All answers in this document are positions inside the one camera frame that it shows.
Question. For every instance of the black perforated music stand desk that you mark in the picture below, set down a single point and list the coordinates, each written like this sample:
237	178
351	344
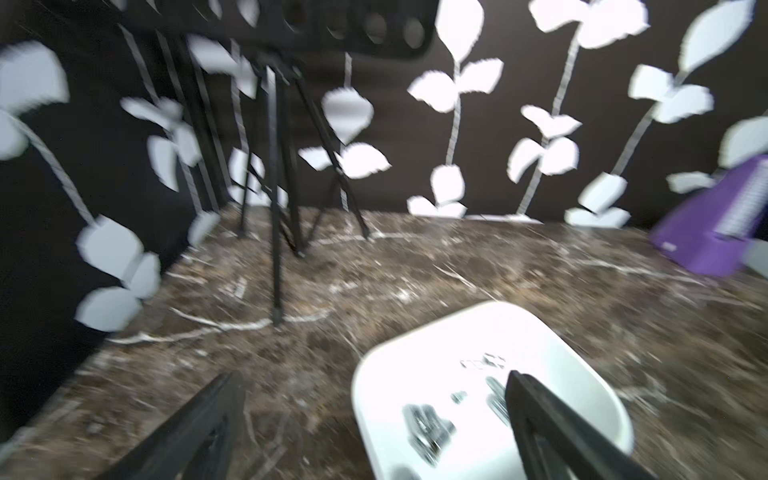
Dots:
400	30

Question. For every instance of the white plastic storage tray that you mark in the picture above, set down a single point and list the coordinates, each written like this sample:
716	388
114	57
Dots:
422	367

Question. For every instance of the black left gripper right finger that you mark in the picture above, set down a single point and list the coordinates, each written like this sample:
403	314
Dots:
555	442

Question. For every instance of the long chrome deep socket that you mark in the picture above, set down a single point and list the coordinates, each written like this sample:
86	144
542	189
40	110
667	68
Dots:
496	400

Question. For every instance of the purple stapler box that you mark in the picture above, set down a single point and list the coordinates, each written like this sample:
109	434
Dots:
709	233

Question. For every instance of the tiny chrome adapter socket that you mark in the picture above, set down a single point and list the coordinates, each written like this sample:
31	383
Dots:
459	397

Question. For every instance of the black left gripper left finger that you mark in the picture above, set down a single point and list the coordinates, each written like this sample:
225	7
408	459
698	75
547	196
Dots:
196	442

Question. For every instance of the black music stand tripod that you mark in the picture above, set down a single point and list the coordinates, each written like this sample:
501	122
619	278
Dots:
280	74

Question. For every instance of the large chrome socket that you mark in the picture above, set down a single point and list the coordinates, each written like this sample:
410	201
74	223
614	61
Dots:
428	433

